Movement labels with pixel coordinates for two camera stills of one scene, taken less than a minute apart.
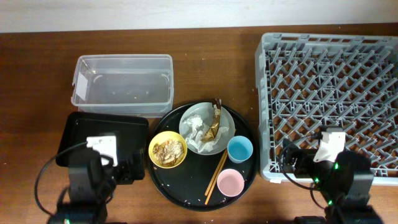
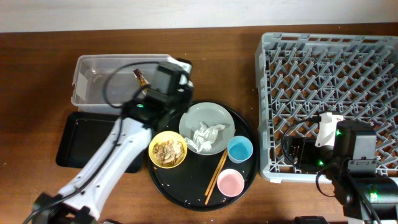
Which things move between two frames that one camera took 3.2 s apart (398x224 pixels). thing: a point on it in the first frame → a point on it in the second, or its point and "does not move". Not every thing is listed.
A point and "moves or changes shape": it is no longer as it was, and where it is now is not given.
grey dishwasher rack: x=307 y=84 does not move
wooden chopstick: x=214 y=174 does not move
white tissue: x=198 y=129 moves or changes shape
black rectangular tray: x=132 y=137 does not move
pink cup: x=230 y=182 does not move
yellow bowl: x=168 y=149 does not move
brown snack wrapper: x=213 y=127 → x=143 y=83
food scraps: x=169 y=152 does not move
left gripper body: x=124 y=176 → x=181 y=101
